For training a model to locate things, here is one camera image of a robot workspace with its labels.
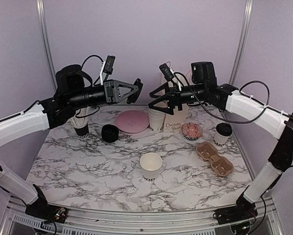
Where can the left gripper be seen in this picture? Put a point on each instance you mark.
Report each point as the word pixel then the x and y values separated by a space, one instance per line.
pixel 114 85

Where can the white paper cup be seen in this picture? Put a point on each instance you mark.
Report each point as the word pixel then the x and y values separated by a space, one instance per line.
pixel 219 139
pixel 150 164

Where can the pink plate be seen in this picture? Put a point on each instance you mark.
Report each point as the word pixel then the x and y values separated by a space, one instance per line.
pixel 132 121

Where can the black cup with straws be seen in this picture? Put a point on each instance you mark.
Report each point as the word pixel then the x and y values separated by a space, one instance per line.
pixel 80 123

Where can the red patterned small bowl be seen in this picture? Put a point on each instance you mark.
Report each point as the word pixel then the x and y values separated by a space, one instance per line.
pixel 191 131

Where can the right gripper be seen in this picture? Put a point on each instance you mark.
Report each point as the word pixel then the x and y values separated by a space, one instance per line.
pixel 173 98

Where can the brown cardboard cup carrier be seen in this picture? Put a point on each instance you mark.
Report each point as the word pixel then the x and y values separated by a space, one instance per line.
pixel 219 164

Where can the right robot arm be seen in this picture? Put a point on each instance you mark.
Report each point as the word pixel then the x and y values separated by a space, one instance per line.
pixel 231 99

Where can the paper takeout bag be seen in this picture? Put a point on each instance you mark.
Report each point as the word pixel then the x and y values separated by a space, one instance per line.
pixel 173 123

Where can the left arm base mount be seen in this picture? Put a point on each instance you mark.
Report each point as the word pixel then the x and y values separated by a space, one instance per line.
pixel 43 210

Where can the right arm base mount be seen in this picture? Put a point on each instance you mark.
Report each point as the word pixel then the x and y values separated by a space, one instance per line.
pixel 241 211

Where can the right aluminium frame post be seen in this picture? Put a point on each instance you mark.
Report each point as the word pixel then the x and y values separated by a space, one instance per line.
pixel 242 41

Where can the stack of white paper cups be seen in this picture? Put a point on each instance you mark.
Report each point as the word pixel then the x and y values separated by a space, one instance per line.
pixel 156 119

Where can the aluminium front rail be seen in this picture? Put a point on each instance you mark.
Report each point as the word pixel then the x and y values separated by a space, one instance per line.
pixel 95 222

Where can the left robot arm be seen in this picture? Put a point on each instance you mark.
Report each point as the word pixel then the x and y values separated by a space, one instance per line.
pixel 71 95

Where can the black cup lid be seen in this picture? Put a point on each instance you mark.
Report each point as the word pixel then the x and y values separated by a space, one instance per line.
pixel 224 129
pixel 138 85

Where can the stack of black lids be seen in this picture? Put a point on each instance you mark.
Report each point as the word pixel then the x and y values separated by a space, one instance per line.
pixel 109 133

